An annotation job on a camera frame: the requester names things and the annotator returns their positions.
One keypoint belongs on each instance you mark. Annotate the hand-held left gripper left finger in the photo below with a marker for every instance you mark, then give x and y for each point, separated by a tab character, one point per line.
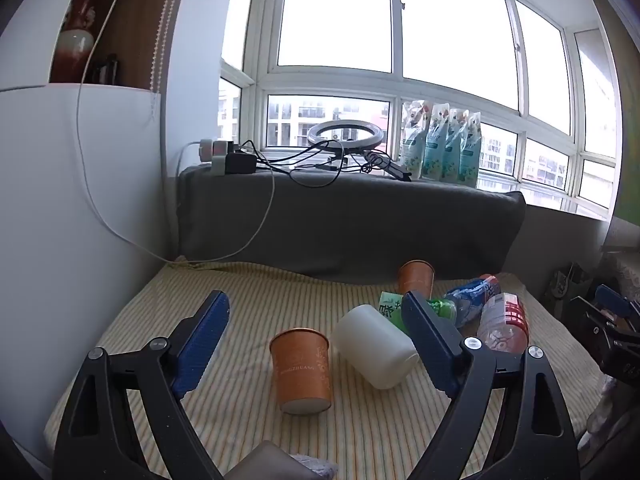
202	340

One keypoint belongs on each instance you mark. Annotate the grey brown pouch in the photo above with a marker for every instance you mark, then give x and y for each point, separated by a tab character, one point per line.
262	462

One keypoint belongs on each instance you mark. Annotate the orange paper cup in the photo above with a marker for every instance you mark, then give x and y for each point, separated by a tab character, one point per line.
416	280
302	375

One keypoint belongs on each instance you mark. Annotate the white cloth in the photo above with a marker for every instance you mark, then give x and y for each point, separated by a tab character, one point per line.
602	405

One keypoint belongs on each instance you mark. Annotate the red and white vase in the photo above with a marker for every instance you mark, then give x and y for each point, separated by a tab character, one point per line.
75	50

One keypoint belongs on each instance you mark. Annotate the grey phone holder stick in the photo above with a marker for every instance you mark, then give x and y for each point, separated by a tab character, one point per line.
392	167

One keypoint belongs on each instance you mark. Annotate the grey power adapter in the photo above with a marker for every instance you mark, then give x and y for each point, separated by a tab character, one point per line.
218	166

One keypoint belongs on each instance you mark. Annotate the black power adapter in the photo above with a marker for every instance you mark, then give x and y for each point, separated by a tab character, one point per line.
241	162

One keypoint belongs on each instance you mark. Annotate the red label plastic bottle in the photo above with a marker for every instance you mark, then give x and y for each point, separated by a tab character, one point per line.
502	322

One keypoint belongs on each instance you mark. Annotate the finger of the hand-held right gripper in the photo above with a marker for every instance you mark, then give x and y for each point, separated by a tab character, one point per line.
612	297

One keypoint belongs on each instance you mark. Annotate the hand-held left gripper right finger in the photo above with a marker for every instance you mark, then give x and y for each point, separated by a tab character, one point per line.
430	345

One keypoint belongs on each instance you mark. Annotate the white power strip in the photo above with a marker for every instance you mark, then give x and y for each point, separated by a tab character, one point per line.
207	149

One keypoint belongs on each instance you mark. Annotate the floral refill pouch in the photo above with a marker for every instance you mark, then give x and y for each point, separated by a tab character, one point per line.
454	155
414	145
434	152
471	157

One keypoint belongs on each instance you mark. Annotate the white plastic cup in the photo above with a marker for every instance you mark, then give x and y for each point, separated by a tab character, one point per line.
375	347

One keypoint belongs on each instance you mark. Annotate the grey blanket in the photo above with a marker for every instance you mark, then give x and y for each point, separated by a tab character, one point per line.
350	220

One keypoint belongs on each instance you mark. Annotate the fuzzy grey cloth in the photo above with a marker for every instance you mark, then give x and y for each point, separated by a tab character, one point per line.
315	469

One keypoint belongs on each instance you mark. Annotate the green label bottle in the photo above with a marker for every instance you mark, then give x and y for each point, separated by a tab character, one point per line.
390	307

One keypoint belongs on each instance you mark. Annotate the striped bed sheet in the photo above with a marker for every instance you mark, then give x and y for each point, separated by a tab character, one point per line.
240	285

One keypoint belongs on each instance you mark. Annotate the blue label plastic bottle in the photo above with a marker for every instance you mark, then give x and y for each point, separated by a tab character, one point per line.
472	295

